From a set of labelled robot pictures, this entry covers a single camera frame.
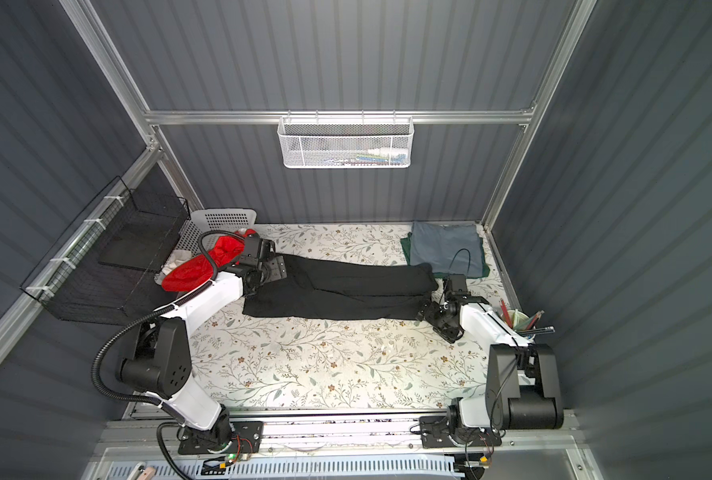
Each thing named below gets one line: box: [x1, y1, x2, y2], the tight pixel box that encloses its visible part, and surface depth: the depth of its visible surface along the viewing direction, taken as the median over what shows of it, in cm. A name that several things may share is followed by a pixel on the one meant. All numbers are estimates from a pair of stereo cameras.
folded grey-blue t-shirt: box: [410, 222, 483, 277], surface depth 111 cm
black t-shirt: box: [243, 253, 439, 320], surface depth 101 cm
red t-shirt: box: [162, 229, 256, 292], surface depth 98 cm
